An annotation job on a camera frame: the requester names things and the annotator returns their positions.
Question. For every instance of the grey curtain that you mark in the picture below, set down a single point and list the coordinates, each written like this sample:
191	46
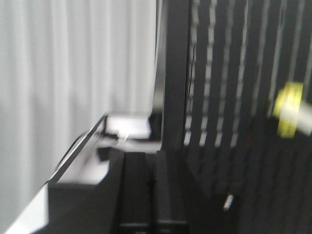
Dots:
63	64

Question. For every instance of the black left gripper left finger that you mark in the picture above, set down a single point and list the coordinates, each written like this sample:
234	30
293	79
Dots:
116	201

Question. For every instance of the yellow toggle switch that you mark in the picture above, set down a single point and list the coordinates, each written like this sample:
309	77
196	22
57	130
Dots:
292	111

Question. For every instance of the black perforated pegboard panel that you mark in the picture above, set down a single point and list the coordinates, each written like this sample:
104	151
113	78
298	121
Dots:
225	62

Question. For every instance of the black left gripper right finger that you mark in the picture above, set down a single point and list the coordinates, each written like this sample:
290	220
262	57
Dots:
170	215

